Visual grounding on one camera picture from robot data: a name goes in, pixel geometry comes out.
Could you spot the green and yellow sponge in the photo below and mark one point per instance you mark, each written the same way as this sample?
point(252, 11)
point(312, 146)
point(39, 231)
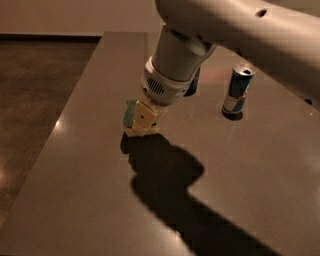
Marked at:
point(129, 113)

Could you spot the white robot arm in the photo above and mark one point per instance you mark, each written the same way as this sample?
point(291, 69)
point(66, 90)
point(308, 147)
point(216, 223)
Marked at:
point(283, 43)

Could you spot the blue Pepsi can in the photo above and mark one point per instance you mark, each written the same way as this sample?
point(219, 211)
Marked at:
point(193, 85)

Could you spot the blue silver Red Bull can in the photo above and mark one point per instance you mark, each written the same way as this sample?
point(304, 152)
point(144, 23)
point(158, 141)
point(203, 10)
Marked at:
point(242, 75)

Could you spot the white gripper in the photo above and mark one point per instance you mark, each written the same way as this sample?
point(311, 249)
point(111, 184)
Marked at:
point(164, 89)

